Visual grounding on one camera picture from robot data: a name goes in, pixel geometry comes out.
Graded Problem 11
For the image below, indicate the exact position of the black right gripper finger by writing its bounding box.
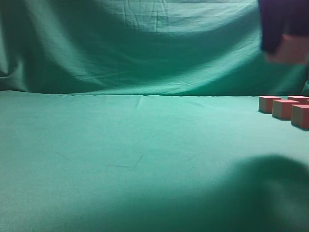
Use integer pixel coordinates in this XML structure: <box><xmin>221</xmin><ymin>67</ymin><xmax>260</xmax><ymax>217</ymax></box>
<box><xmin>261</xmin><ymin>14</ymin><xmax>282</xmax><ymax>56</ymax></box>

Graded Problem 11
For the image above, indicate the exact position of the green cloth backdrop and cover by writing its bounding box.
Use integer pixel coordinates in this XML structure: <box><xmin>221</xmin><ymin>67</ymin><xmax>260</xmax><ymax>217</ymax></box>
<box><xmin>0</xmin><ymin>0</ymin><xmax>309</xmax><ymax>232</ymax></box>

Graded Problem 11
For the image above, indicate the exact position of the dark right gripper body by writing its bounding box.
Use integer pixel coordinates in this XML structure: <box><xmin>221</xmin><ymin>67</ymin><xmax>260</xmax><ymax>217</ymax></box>
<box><xmin>258</xmin><ymin>0</ymin><xmax>309</xmax><ymax>36</ymax></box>

